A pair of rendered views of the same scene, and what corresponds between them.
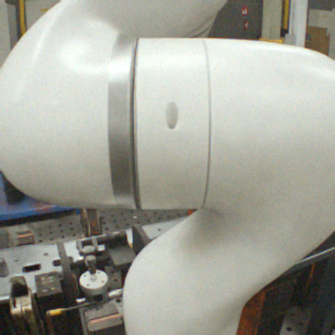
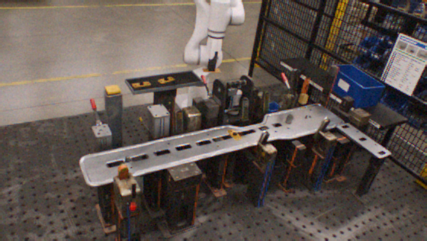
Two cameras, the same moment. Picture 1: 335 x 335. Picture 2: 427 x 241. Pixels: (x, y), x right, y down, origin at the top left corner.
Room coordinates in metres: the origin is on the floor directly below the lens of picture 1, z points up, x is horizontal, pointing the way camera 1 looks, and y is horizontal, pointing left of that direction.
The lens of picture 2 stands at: (2.15, -0.25, 1.95)
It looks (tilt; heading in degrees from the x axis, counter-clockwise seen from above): 33 degrees down; 170
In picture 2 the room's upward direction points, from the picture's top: 8 degrees clockwise
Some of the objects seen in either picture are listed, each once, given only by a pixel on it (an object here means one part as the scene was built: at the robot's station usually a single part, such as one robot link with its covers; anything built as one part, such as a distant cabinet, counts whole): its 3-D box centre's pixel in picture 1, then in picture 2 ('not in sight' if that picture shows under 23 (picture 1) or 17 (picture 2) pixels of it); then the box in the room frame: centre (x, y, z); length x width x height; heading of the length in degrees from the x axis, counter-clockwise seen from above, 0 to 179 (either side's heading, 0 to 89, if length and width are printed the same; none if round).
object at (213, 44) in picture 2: not in sight; (214, 44); (0.66, -0.01, 1.39); 0.10 x 0.07 x 0.11; 5
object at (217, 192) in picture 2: not in sight; (216, 163); (0.85, 0.04, 0.84); 0.17 x 0.06 x 0.29; 23
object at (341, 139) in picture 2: not in sight; (331, 158); (0.78, 0.68, 0.84); 0.11 x 0.10 x 0.28; 23
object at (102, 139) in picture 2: (317, 259); (104, 162); (0.89, -0.49, 0.88); 0.11 x 0.10 x 0.36; 23
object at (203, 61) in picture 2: not in sight; (206, 65); (0.24, 0.02, 1.10); 0.19 x 0.12 x 0.24; 91
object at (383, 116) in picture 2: not in sight; (335, 88); (0.29, 0.87, 1.02); 0.90 x 0.22 x 0.03; 23
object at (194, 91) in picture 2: not in sight; (197, 94); (0.24, -0.01, 0.89); 0.19 x 0.19 x 0.18
